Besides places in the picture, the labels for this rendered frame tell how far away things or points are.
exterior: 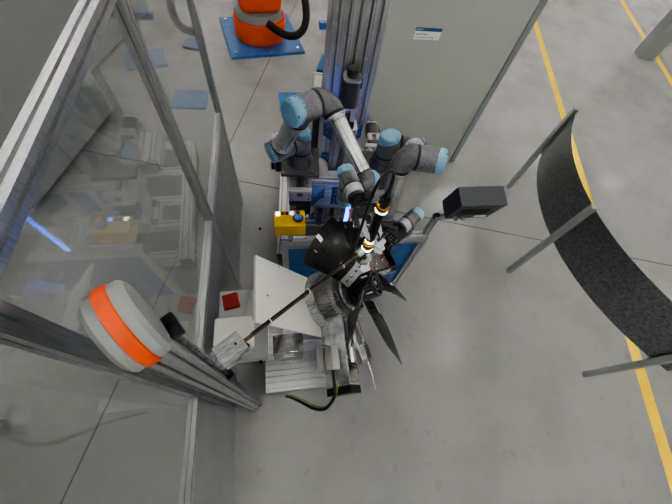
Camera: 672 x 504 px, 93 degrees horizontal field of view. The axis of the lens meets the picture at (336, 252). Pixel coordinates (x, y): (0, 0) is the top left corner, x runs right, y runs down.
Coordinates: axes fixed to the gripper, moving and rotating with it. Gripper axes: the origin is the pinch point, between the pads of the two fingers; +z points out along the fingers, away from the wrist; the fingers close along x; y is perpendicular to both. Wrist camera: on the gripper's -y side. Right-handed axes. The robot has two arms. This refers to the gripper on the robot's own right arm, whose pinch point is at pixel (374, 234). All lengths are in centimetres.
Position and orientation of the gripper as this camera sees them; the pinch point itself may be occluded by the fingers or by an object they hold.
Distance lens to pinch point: 117.2
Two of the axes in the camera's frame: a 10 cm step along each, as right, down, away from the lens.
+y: -1.0, 4.9, 8.7
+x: -9.5, 2.1, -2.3
